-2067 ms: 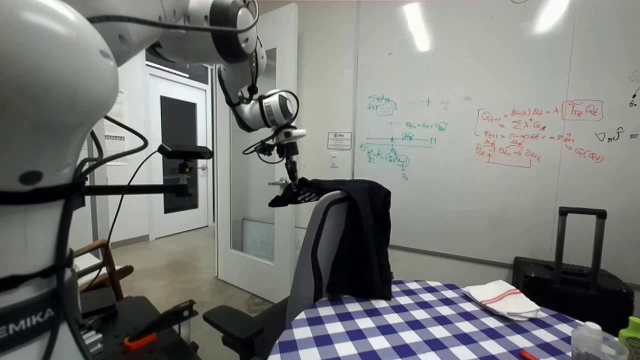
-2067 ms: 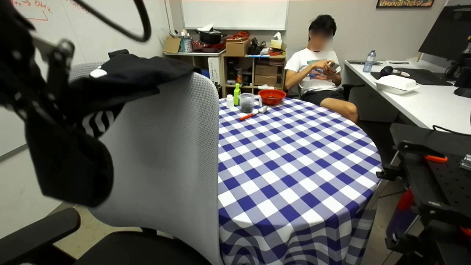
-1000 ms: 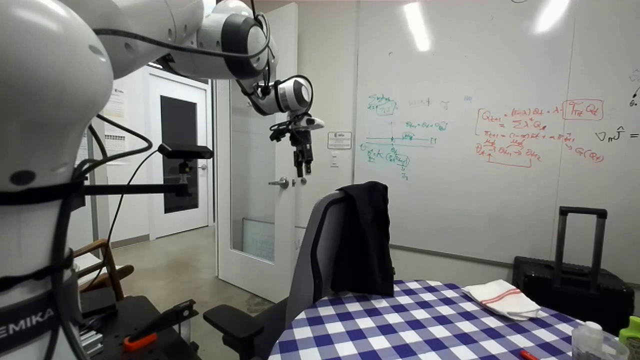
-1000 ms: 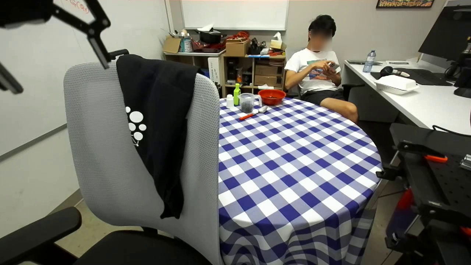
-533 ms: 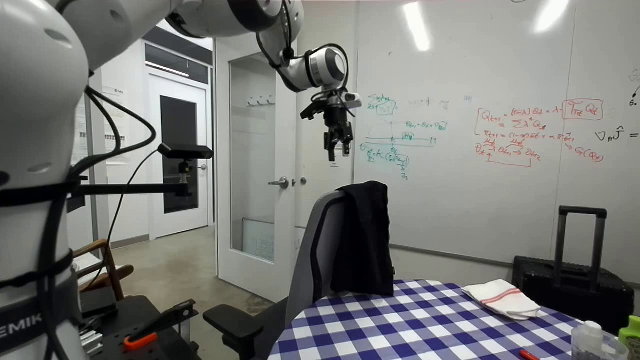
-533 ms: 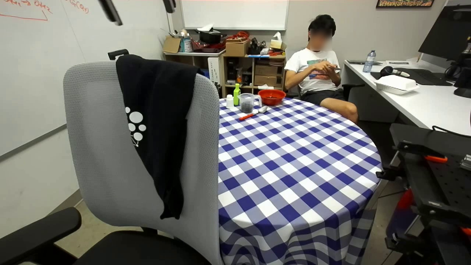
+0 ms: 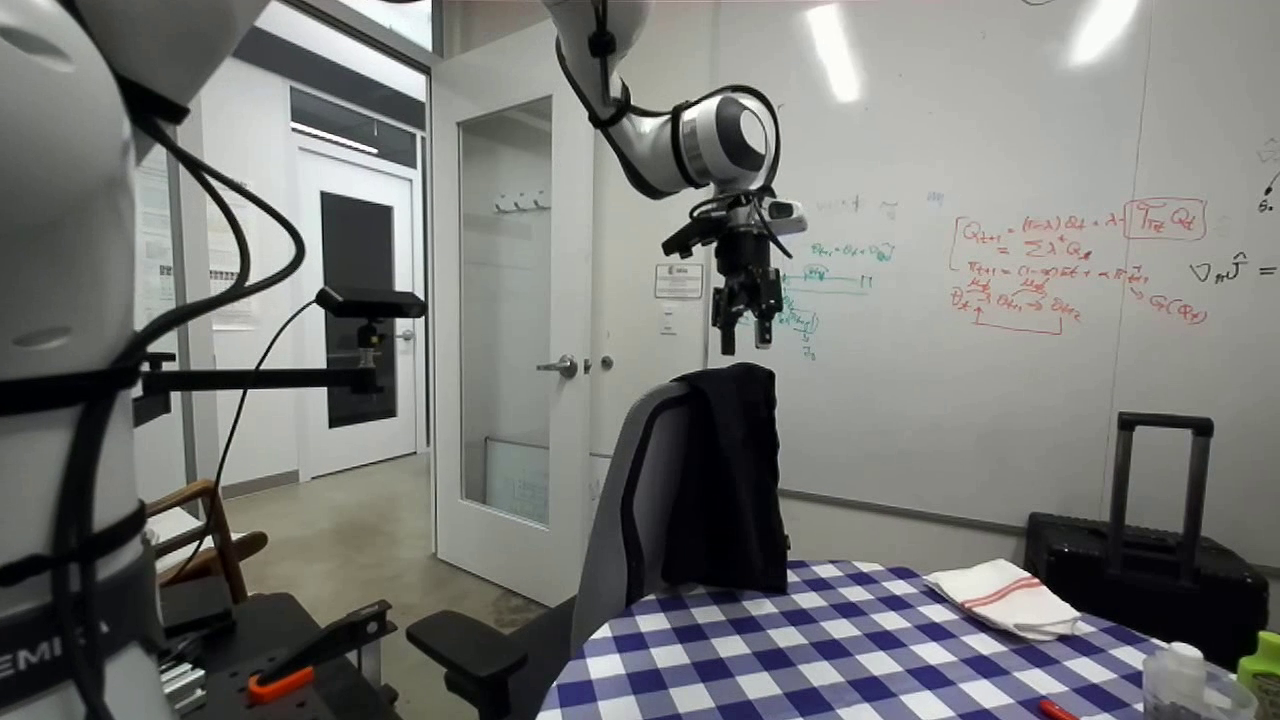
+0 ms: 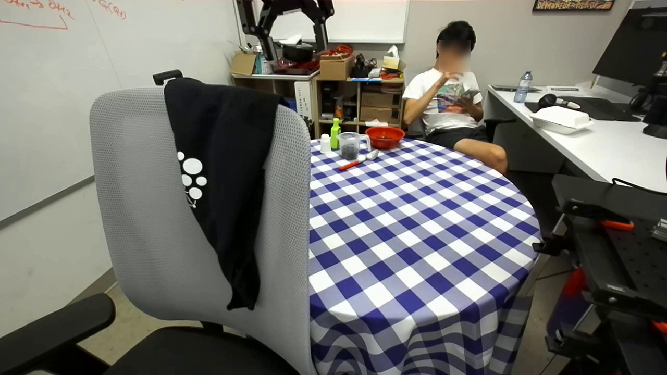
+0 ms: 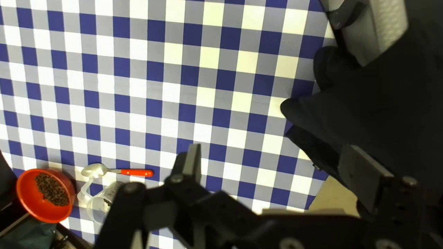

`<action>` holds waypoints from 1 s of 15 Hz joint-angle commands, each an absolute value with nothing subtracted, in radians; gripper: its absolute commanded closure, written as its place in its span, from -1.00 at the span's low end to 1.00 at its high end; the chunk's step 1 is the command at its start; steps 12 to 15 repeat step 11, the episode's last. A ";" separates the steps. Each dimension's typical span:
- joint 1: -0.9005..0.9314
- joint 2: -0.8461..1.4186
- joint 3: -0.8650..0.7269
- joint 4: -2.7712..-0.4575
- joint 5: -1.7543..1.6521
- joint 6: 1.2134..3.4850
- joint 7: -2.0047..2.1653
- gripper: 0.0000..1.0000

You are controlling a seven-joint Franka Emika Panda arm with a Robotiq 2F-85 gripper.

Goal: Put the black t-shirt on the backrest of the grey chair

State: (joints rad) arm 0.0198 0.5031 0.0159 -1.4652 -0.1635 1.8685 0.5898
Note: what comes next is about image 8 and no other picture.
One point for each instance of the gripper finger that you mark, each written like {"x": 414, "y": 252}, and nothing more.
{"x": 321, "y": 31}
{"x": 249, "y": 21}

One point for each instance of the black t-shirt with white dots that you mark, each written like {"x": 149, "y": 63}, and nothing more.
{"x": 224, "y": 156}

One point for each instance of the black office chair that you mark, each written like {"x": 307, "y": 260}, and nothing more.
{"x": 497, "y": 125}

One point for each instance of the grey mesh office chair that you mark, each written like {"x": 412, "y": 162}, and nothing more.
{"x": 146, "y": 219}

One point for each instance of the black pot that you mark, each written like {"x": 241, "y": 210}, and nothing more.
{"x": 298, "y": 52}

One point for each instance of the cardboard box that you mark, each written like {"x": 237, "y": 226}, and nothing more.
{"x": 243, "y": 63}
{"x": 335, "y": 67}

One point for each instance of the wooden shelf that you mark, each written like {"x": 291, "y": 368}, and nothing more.
{"x": 312, "y": 104}

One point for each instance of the tissue box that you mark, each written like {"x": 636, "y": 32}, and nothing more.
{"x": 393, "y": 61}

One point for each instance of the green bottle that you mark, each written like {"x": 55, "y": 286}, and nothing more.
{"x": 335, "y": 135}

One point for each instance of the small white bottle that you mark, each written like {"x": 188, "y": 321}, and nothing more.
{"x": 325, "y": 144}

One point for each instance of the clear measuring cup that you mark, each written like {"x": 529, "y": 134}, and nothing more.
{"x": 349, "y": 147}

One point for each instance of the red bowl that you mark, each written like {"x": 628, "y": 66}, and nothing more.
{"x": 384, "y": 137}

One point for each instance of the person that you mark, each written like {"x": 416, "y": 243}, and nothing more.
{"x": 443, "y": 104}

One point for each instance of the clear water bottle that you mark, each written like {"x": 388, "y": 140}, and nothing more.
{"x": 522, "y": 89}

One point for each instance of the blue white checkered tablecloth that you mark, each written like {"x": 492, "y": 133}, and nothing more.
{"x": 411, "y": 234}

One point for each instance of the black and white headphones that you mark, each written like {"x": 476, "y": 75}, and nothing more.
{"x": 552, "y": 100}

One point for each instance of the framed picture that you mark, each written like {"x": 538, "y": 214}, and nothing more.
{"x": 573, "y": 4}

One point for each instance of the white foam food container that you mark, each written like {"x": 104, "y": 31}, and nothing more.
{"x": 560, "y": 119}

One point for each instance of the black desk mat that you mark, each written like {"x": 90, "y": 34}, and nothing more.
{"x": 604, "y": 108}

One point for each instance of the white desk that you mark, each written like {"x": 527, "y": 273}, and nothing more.
{"x": 594, "y": 151}

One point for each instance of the black monitor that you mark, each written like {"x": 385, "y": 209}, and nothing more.
{"x": 630, "y": 47}

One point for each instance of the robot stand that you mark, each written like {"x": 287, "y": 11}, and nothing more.
{"x": 620, "y": 260}

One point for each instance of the small wall whiteboard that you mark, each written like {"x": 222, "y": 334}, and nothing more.
{"x": 365, "y": 21}

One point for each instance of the large wall whiteboard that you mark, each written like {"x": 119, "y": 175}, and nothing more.
{"x": 78, "y": 94}

